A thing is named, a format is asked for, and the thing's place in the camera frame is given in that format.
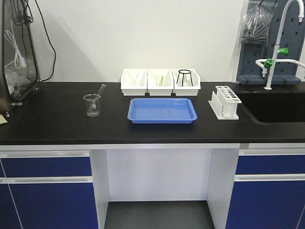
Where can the metal framed machine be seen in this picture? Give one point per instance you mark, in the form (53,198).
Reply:
(19,73)

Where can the white right storage bin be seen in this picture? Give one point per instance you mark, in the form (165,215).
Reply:
(186,90)

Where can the black lab sink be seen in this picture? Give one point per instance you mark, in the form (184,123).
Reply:
(272,107)

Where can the glass flask in bin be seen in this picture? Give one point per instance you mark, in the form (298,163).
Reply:
(187,80)

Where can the white left storage bin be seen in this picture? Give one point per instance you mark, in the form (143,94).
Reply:
(139,90)

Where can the blue cabinet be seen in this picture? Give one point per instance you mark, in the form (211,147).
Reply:
(47,190)
(269,190)

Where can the blue left cabinet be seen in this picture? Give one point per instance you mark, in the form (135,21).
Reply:
(47,190)

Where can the yellow green droppers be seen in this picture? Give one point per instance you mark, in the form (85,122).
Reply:
(161,81)

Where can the white test tube rack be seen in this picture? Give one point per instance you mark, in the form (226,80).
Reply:
(224,103)

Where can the white middle storage bin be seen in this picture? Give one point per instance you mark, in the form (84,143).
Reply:
(153,79)

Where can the blue plastic tray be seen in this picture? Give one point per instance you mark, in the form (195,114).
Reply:
(161,111)

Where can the white lab faucet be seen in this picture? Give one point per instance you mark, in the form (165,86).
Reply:
(270,63)

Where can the grey pegboard drying rack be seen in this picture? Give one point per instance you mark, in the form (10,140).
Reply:
(291,44)

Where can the clear glass beaker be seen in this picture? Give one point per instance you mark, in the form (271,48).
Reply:
(92,104)

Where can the white storage bin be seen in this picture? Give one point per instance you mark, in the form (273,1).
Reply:
(186,90)
(139,90)
(153,79)

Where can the blue right cabinet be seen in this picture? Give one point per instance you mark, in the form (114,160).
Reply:
(269,190)

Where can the clear plastic bag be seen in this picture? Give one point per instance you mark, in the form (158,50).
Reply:
(257,22)

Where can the clear glass test tube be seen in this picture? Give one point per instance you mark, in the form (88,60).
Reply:
(99,93)

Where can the black wire tripod stand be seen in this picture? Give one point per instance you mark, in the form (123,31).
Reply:
(181,72)

